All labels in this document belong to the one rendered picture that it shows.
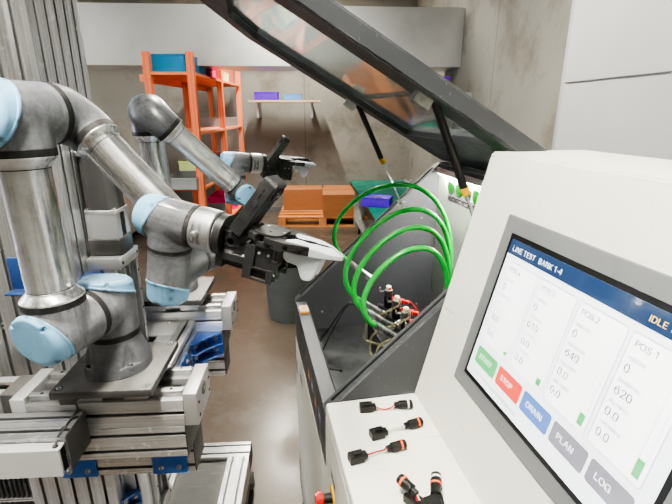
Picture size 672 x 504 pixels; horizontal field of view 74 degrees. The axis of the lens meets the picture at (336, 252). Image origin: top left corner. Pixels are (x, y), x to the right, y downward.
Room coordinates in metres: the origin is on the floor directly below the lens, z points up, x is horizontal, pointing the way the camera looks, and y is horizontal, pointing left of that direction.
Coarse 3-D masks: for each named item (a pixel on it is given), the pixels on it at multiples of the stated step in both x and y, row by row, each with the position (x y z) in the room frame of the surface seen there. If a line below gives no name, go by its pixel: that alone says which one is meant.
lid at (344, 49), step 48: (240, 0) 1.20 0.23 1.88; (288, 0) 0.88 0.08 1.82; (288, 48) 1.44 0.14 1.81; (336, 48) 1.09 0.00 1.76; (384, 48) 0.89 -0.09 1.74; (384, 96) 1.29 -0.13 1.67; (432, 96) 0.92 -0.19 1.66; (432, 144) 1.47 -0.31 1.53; (480, 144) 1.09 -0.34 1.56; (528, 144) 0.95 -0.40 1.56
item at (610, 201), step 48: (480, 192) 0.95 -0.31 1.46; (528, 192) 0.80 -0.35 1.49; (576, 192) 0.69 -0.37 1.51; (624, 192) 0.60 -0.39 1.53; (480, 240) 0.89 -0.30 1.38; (624, 240) 0.57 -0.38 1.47; (480, 288) 0.83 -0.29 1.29; (432, 384) 0.87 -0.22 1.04; (480, 432) 0.68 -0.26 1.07; (336, 480) 0.75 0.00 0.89; (480, 480) 0.63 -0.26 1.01; (528, 480) 0.55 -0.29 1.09
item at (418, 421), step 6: (408, 420) 0.81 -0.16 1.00; (414, 420) 0.80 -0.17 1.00; (420, 420) 0.81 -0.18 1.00; (378, 426) 0.78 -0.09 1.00; (402, 426) 0.80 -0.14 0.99; (408, 426) 0.79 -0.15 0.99; (414, 426) 0.80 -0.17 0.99; (372, 432) 0.77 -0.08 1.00; (378, 432) 0.77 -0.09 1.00; (384, 432) 0.77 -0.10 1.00; (390, 432) 0.79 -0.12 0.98; (372, 438) 0.76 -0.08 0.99; (378, 438) 0.77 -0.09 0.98
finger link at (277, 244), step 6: (264, 240) 0.66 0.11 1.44; (270, 240) 0.66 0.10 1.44; (276, 240) 0.66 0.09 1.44; (282, 240) 0.67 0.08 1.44; (270, 246) 0.66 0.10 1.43; (276, 246) 0.65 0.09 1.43; (282, 246) 0.65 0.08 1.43; (288, 246) 0.65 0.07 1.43; (294, 246) 0.65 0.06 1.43; (300, 246) 0.65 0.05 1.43; (306, 246) 0.66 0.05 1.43; (294, 252) 0.66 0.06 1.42; (300, 252) 0.66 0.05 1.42; (306, 252) 0.66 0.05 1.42
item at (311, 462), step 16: (304, 384) 1.31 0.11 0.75; (304, 400) 1.32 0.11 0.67; (304, 416) 1.34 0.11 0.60; (304, 432) 1.35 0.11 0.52; (304, 448) 1.36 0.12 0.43; (320, 448) 0.97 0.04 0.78; (304, 464) 1.38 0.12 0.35; (320, 464) 0.97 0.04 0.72; (304, 480) 1.39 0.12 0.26; (320, 480) 0.98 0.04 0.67; (304, 496) 1.41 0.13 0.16
